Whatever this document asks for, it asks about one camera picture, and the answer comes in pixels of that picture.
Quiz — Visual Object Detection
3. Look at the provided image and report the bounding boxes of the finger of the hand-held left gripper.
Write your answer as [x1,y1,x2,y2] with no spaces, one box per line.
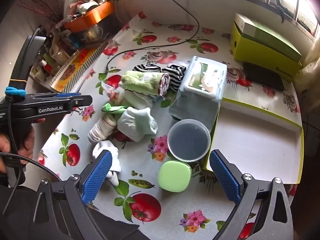
[71,94,93,109]

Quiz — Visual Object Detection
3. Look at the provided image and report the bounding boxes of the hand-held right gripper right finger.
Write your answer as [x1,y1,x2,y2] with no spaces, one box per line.
[209,149,293,240]

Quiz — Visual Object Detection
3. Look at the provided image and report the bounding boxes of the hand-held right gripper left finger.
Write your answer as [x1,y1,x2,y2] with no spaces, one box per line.
[32,149,113,240]

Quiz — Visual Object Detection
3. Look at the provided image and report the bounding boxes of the clear plastic bag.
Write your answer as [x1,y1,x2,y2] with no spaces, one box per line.
[101,81,125,105]

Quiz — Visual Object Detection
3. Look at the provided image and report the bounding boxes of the beige sock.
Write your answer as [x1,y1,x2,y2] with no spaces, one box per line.
[88,115,118,144]

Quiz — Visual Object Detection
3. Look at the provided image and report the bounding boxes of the lime cardboard tray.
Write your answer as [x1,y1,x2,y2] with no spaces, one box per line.
[202,97,304,184]

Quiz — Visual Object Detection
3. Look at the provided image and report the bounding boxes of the pale green sock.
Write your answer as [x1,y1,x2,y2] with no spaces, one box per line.
[117,107,159,142]

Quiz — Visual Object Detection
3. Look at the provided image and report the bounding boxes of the green towel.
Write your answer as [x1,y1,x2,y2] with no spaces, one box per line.
[121,70,171,97]

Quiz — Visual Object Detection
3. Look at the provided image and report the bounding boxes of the person's left hand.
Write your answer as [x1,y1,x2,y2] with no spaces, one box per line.
[0,119,46,174]

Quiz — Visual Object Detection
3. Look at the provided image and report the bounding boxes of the colourful printed box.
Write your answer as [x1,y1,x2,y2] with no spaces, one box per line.
[51,47,100,93]

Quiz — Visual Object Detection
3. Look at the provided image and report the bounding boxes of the green square case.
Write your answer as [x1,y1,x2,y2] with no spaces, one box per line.
[158,160,193,193]

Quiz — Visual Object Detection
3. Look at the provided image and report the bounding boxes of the round clear plastic container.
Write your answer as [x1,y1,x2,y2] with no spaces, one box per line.
[167,119,211,163]

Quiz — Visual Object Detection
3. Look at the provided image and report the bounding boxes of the glass jar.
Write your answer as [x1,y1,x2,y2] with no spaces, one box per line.
[82,26,104,44]

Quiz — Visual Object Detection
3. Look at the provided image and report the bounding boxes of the floral tablecloth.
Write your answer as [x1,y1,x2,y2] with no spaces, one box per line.
[37,12,301,240]

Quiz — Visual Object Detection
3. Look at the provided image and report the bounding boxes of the grey plastic pouch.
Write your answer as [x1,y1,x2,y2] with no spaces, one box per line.
[168,90,222,135]

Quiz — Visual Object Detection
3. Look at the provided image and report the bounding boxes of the orange basket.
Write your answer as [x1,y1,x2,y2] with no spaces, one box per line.
[64,0,116,33]

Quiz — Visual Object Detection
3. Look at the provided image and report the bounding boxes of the wet wipes pack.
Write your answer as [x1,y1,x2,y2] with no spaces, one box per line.
[183,56,228,100]

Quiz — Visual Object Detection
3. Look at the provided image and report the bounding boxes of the black smartphone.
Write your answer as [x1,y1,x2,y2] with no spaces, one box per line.
[242,62,286,92]

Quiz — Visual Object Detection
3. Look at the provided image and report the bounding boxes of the lime green shoe box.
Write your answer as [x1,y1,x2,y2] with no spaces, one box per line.
[230,21,303,82]

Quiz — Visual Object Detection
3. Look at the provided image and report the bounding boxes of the green white carton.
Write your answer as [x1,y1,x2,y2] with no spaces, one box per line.
[234,13,302,63]

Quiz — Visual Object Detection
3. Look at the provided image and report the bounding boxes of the black cable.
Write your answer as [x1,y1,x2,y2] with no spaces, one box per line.
[106,0,200,74]

